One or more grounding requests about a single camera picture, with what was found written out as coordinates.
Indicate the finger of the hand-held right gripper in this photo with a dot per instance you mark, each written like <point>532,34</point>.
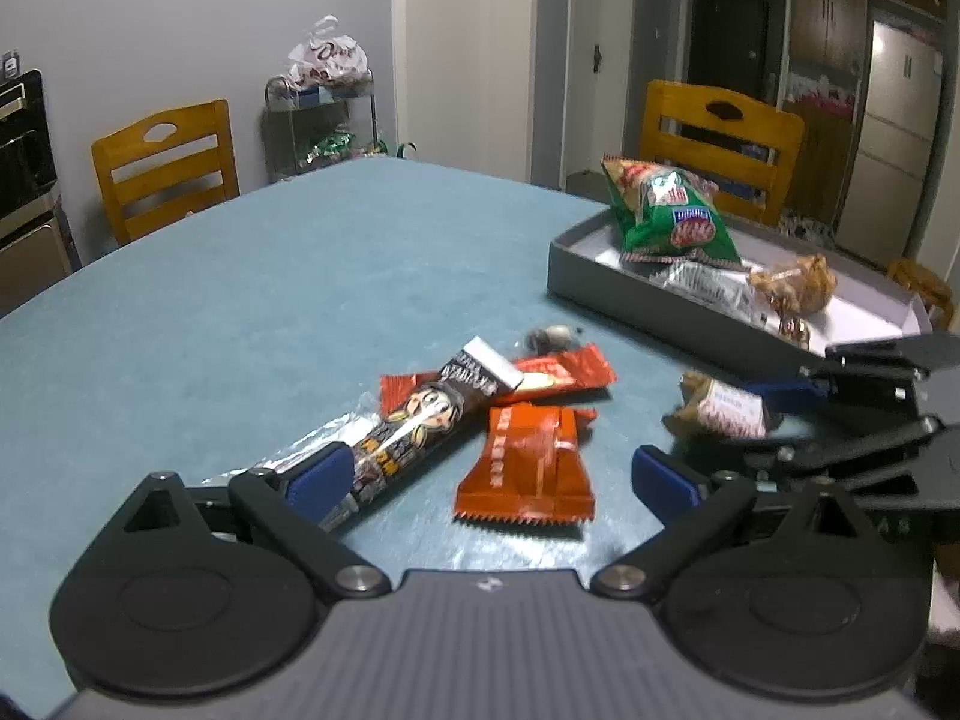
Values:
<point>780,394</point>
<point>862,446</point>

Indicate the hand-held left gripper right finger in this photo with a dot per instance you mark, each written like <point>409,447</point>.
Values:
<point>664,480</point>

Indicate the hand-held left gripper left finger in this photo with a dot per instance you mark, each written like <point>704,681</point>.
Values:
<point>319,476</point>

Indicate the beige pastry packet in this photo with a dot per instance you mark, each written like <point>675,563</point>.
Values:
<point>720,405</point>

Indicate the brown foil candy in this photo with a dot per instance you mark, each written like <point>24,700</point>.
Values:
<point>791,330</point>

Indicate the tan pastry packet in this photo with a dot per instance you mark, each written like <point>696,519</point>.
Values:
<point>802,281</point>

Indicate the dark cartoon stick packet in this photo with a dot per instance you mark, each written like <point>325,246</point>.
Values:
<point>420,420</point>

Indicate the silver foil snack packet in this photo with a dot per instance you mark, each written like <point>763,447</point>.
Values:
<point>705,285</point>

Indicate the orange snack packet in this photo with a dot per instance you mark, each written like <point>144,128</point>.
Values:
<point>525,465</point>

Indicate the red long snack packet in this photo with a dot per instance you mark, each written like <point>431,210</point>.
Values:
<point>570,371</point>

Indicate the green snack bag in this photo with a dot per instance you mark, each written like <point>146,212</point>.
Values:
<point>667,217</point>

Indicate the grey cardboard box tray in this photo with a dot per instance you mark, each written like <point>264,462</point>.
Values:
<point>600,262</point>

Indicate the green wrapped snacks pile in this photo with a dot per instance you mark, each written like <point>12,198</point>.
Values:
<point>330,148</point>

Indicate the wooden chair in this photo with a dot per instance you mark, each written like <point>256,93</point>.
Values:
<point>919,285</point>
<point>165,165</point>
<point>720,142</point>

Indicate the cluttered kitchen counter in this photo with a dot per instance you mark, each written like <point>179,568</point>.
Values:
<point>821,135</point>

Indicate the silver refrigerator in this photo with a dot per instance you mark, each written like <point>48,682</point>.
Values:
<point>892,142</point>

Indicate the dark door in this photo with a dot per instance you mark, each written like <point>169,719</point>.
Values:
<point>731,45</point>

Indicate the metal storage cart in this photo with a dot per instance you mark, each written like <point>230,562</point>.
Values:
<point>319,120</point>

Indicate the grey beige cabinet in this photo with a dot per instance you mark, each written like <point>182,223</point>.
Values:
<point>30,262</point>

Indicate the white door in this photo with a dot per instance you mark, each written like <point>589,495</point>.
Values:
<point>604,52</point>

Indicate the white printed plastic bag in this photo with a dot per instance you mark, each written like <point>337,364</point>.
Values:
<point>326,56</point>

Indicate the small grey gadget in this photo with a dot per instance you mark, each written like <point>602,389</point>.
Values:
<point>9,64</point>

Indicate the brown wall cabinet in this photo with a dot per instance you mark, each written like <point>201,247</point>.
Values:
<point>840,0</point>

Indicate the white wall cupboard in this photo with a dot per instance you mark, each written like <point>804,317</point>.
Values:
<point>465,52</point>

